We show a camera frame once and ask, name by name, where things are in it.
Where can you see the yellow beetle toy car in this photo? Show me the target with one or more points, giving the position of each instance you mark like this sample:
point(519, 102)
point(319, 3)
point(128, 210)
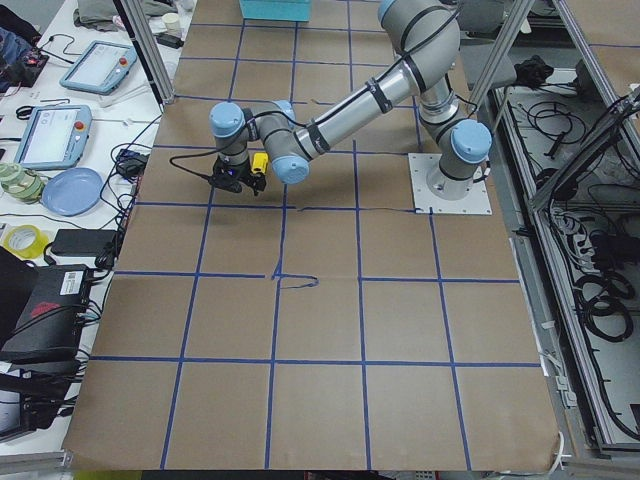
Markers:
point(259, 163)

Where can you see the blue teach pendant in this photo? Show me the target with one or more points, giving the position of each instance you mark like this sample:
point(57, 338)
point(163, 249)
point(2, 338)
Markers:
point(101, 68)
point(55, 137)

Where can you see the turquoise storage bin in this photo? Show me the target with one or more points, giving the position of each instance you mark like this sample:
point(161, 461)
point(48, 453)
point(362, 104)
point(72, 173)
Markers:
point(278, 10)

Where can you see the aluminium frame post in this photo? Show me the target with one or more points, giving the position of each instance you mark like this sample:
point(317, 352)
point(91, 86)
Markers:
point(143, 40)

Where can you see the yellow tape roll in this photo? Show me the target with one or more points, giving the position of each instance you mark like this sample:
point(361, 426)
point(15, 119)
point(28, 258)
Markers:
point(27, 241)

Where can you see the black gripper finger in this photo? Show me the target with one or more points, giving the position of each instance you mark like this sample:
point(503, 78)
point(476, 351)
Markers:
point(256, 182)

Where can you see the white paper cup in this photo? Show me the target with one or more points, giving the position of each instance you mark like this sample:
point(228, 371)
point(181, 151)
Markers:
point(172, 24)

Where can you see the black computer box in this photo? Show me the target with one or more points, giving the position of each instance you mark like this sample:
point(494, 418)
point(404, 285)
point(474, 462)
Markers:
point(40, 308)

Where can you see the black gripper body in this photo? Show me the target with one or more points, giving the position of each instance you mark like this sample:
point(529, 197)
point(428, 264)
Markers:
point(243, 176)

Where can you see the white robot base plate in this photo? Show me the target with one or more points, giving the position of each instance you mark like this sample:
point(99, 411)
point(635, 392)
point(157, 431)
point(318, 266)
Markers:
point(434, 193)

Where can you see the blue plastic plate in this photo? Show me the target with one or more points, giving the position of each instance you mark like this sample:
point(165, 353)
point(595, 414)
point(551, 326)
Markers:
point(72, 192)

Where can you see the upper blue teach pendant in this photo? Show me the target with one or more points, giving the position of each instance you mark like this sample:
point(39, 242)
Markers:
point(101, 68)

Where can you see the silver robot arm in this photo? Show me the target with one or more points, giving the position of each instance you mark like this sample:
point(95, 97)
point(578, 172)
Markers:
point(425, 36)

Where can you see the green tape rolls stack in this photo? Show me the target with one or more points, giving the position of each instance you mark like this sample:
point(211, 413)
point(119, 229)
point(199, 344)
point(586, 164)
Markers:
point(20, 183)

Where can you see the black power adapter brick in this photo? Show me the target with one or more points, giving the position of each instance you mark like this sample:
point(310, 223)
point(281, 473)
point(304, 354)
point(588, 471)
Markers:
point(82, 242)

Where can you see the lower blue teach pendant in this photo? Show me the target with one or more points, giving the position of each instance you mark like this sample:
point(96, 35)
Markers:
point(55, 137)

